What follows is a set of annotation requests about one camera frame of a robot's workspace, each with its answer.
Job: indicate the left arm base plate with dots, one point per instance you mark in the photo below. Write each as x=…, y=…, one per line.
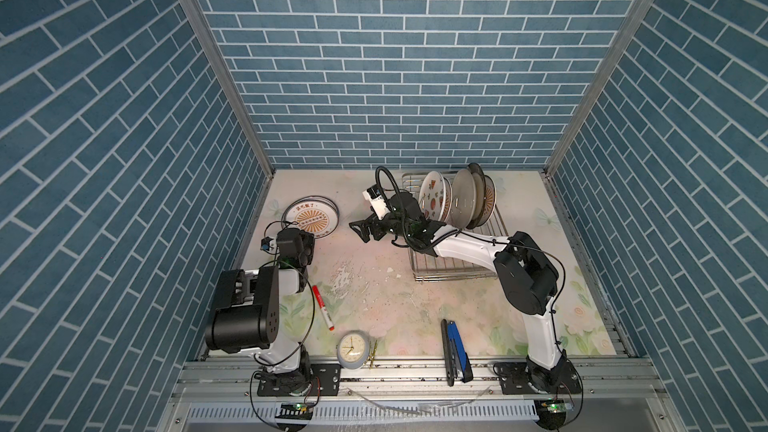
x=312, y=381

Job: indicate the grey plate in rack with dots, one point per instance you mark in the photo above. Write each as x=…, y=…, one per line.
x=464, y=196

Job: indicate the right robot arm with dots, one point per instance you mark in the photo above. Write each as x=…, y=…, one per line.
x=528, y=279

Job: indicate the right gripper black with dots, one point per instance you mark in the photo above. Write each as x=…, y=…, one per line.
x=364, y=224

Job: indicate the aluminium front rail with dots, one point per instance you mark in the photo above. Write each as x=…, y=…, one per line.
x=229, y=380

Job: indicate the orange sunburst plate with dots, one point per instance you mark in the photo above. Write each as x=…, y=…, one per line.
x=314, y=214

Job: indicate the white perforated cable duct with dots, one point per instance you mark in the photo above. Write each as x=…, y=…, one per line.
x=359, y=412

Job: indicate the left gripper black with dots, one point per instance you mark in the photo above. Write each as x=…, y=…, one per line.
x=305, y=237

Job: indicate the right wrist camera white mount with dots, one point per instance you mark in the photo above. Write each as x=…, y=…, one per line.
x=377, y=200

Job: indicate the small grey clock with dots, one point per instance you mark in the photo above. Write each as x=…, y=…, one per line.
x=353, y=349

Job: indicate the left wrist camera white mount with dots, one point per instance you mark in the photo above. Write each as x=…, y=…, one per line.
x=268, y=245

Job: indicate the black plate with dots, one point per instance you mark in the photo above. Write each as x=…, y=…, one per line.
x=480, y=188

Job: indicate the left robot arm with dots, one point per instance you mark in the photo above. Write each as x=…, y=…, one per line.
x=244, y=315

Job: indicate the brown patterned plate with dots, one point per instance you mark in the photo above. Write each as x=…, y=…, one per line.
x=489, y=200

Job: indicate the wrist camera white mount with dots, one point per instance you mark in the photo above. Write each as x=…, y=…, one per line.
x=268, y=245
x=377, y=200

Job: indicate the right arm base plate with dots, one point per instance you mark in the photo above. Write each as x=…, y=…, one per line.
x=527, y=377

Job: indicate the watermelon pattern plate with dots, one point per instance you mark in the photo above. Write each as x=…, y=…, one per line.
x=434, y=196

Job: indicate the red marker pen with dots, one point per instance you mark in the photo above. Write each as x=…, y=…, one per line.
x=324, y=311

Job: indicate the metal wire dish rack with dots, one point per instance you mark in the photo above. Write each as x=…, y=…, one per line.
x=456, y=254

